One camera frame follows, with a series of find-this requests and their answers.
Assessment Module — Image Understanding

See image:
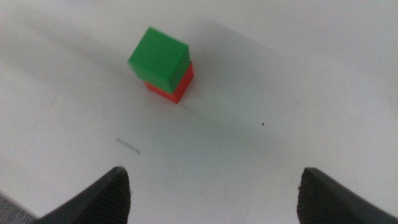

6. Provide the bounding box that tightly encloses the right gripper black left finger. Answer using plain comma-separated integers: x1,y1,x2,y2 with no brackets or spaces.
32,166,132,224

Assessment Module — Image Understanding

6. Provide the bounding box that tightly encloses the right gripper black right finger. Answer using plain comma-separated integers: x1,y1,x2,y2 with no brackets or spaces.
297,167,398,224

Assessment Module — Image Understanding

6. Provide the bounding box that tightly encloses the red cube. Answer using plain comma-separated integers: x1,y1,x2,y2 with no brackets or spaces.
144,61,195,105

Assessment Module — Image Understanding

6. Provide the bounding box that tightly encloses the green cube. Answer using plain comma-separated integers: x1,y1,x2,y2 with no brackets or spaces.
127,26,191,95

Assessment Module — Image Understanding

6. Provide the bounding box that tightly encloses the small grey tape mark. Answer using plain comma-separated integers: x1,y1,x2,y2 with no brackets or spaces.
116,138,141,156

